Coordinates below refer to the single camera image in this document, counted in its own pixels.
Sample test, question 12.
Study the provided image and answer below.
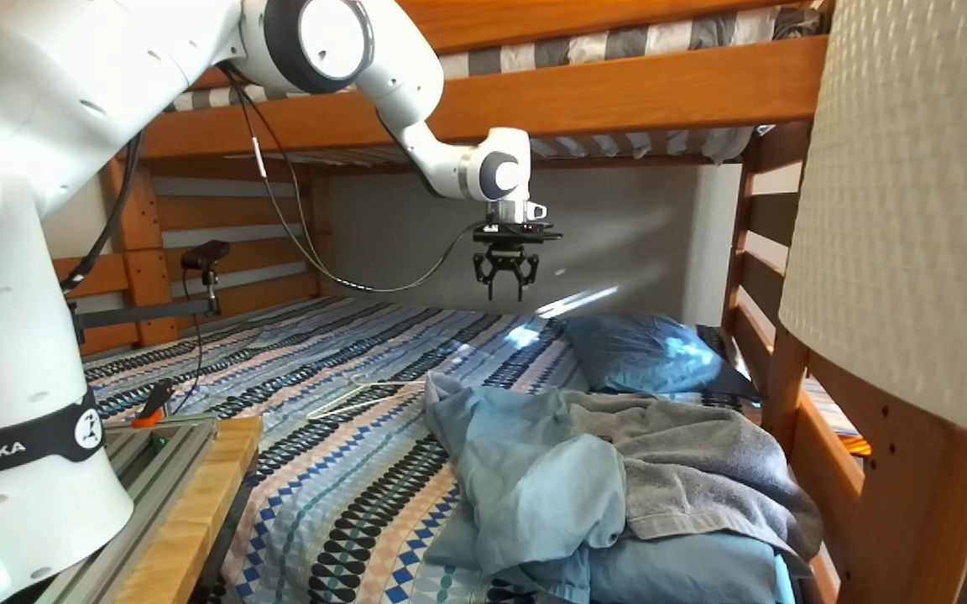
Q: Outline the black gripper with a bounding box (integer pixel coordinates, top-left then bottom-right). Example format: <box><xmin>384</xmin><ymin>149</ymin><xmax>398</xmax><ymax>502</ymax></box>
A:
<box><xmin>475</xmin><ymin>221</ymin><xmax>557</xmax><ymax>303</ymax></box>

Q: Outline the light blue pillowcase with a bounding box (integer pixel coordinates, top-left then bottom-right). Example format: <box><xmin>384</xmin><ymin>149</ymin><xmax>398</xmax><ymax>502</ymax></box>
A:
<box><xmin>422</xmin><ymin>380</ymin><xmax>626</xmax><ymax>604</ymax></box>

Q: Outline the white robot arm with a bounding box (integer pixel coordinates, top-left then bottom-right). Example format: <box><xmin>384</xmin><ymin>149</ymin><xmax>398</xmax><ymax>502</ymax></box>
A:
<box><xmin>0</xmin><ymin>0</ymin><xmax>547</xmax><ymax>604</ymax></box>

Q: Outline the grey towel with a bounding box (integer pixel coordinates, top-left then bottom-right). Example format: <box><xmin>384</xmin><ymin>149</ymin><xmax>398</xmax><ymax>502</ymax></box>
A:
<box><xmin>567</xmin><ymin>392</ymin><xmax>823</xmax><ymax>560</ymax></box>

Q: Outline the teal pillow under towel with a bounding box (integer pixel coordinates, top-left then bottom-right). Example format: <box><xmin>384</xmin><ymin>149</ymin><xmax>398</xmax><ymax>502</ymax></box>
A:
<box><xmin>428</xmin><ymin>507</ymin><xmax>798</xmax><ymax>604</ymax></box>

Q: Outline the blue pillow at headboard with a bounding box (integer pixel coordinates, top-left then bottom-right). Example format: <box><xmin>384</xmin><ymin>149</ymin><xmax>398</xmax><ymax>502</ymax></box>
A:
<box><xmin>560</xmin><ymin>315</ymin><xmax>756</xmax><ymax>403</ymax></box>

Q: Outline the striped upper bunk mattress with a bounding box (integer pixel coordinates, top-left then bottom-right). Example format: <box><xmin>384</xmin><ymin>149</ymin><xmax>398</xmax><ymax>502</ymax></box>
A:
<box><xmin>167</xmin><ymin>4</ymin><xmax>823</xmax><ymax>172</ymax></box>

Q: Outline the striped patterned bedspread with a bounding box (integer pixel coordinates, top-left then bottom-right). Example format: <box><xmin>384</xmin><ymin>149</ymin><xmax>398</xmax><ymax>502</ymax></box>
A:
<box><xmin>83</xmin><ymin>298</ymin><xmax>580</xmax><ymax>604</ymax></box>

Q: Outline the beige lampshade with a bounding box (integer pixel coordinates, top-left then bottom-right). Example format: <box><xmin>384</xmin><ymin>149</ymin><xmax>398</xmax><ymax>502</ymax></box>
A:
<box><xmin>780</xmin><ymin>0</ymin><xmax>967</xmax><ymax>430</ymax></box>

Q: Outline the wooden mounting board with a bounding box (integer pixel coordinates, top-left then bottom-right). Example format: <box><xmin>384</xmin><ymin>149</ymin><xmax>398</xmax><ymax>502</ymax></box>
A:
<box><xmin>42</xmin><ymin>412</ymin><xmax>266</xmax><ymax>604</ymax></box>

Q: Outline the black camera on stand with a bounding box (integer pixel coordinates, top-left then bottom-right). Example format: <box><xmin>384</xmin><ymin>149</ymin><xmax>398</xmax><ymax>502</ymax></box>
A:
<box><xmin>72</xmin><ymin>237</ymin><xmax>234</xmax><ymax>335</ymax></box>

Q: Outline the wooden bunk bed frame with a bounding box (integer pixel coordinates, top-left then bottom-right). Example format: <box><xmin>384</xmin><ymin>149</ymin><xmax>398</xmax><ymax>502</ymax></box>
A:
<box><xmin>56</xmin><ymin>0</ymin><xmax>967</xmax><ymax>604</ymax></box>

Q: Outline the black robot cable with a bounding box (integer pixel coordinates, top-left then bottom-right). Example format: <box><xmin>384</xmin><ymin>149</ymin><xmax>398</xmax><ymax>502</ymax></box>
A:
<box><xmin>56</xmin><ymin>62</ymin><xmax>485</xmax><ymax>298</ymax></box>

